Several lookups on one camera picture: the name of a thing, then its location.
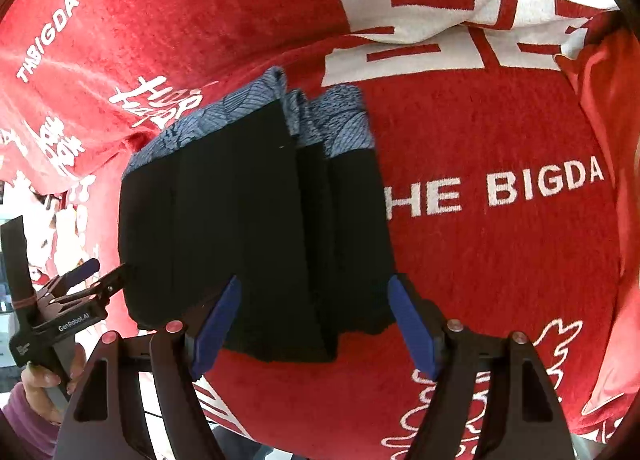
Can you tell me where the black pants blue patterned waistband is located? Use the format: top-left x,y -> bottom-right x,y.
118,68 -> 395,362

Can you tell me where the purple sleeve forearm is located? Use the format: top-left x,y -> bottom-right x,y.
2,382 -> 60,460

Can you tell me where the operator left hand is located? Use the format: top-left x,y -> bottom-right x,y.
21,343 -> 87,424

